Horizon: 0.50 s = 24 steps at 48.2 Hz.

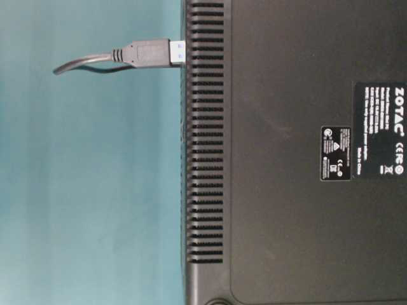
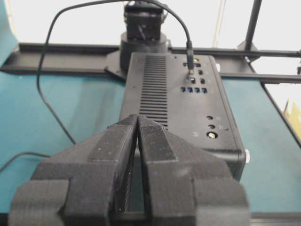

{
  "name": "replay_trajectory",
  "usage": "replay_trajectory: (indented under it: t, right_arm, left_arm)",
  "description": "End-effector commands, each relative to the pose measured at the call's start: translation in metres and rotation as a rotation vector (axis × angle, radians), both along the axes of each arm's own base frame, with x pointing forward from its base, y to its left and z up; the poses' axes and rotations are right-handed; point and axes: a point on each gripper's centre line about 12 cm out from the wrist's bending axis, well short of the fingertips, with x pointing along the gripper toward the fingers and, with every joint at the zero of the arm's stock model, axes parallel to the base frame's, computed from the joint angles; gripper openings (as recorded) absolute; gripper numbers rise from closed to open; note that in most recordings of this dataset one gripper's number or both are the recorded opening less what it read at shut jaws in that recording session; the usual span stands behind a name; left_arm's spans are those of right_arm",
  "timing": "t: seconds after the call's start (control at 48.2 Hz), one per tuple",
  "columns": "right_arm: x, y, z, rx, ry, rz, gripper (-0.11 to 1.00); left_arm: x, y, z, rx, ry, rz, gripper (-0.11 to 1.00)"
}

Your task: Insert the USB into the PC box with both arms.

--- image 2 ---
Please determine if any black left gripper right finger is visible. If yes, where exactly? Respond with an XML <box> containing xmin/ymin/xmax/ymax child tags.
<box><xmin>138</xmin><ymin>116</ymin><xmax>249</xmax><ymax>226</ymax></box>

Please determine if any black mini PC box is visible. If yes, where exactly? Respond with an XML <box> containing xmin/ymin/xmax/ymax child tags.
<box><xmin>120</xmin><ymin>52</ymin><xmax>246</xmax><ymax>180</ymax></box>

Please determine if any black USB cable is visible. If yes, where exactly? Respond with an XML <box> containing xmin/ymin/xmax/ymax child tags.
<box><xmin>0</xmin><ymin>0</ymin><xmax>196</xmax><ymax>174</ymax></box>

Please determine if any black aluminium frame rail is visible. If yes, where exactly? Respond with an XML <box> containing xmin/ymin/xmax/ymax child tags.
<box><xmin>0</xmin><ymin>0</ymin><xmax>301</xmax><ymax>86</ymax></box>

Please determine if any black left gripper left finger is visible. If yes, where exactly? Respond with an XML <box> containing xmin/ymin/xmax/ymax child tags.
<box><xmin>8</xmin><ymin>114</ymin><xmax>137</xmax><ymax>226</ymax></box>

